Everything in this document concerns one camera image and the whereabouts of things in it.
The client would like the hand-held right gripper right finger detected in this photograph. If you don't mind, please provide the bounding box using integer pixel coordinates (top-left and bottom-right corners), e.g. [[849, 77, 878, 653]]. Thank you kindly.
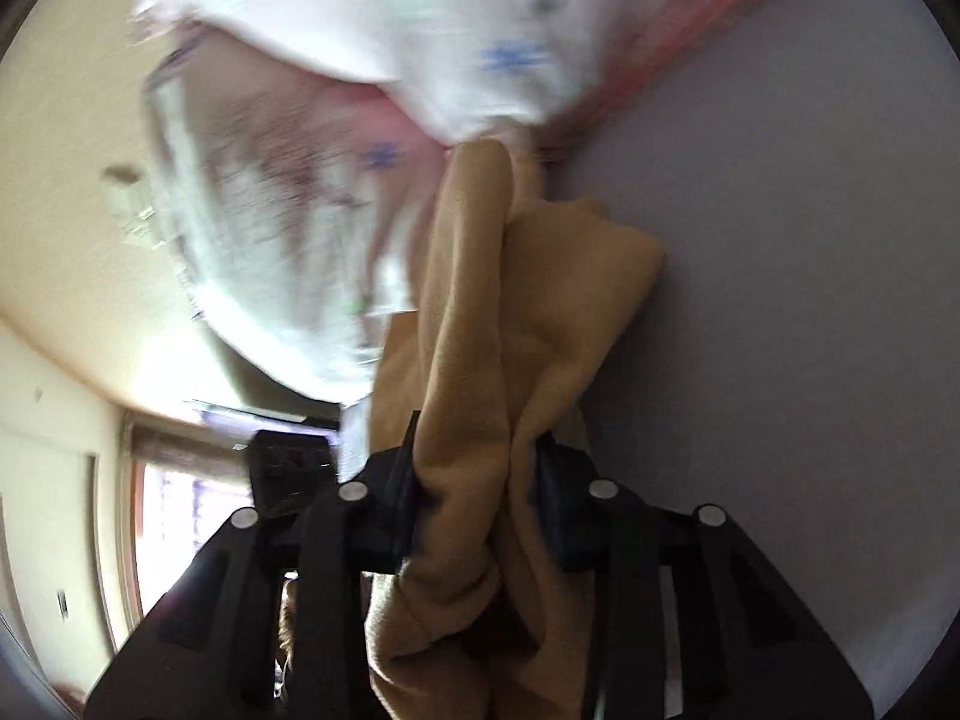
[[529, 435, 875, 720]]

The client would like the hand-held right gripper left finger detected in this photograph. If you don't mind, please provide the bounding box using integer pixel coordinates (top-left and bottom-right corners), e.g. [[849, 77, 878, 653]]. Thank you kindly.
[[84, 411, 422, 720]]

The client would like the tan fleece garment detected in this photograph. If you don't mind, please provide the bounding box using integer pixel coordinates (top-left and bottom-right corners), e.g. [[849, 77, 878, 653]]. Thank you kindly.
[[364, 141, 667, 720]]

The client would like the white floral printed cloth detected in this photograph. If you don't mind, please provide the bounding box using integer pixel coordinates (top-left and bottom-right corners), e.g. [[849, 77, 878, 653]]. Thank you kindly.
[[129, 0, 692, 404]]

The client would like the pink cloth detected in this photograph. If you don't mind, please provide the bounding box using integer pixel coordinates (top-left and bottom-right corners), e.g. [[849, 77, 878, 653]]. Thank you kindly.
[[525, 0, 863, 166]]

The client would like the window with brown frame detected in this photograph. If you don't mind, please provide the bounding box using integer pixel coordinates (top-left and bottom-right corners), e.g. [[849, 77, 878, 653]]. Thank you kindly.
[[124, 412, 263, 635]]

